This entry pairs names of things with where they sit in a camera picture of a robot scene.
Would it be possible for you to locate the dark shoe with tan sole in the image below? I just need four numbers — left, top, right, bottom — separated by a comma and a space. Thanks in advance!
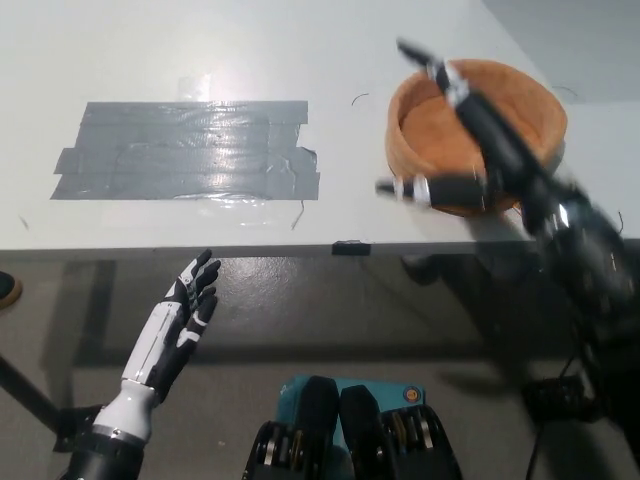
0, 271, 24, 311

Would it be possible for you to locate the grey duct tape patch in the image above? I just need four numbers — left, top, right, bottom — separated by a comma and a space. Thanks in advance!
48, 99, 321, 202

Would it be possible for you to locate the thin black cable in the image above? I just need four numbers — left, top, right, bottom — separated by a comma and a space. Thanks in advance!
524, 339, 591, 480

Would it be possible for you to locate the small black tape piece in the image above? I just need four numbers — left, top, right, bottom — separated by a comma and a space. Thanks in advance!
331, 240, 372, 257

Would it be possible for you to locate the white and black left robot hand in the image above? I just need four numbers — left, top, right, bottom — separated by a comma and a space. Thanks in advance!
122, 248, 222, 404

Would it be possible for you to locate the black robot torso teal top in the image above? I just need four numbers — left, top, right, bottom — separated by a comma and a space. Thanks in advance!
242, 373, 464, 480

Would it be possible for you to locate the black table leg with foot plate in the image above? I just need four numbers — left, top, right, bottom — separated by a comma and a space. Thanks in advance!
519, 349, 640, 426
0, 352, 101, 451

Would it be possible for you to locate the orange soft plush plate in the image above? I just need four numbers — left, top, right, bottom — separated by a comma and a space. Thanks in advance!
387, 58, 570, 219

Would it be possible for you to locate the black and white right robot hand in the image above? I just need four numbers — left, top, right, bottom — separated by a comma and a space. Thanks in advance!
374, 38, 636, 312

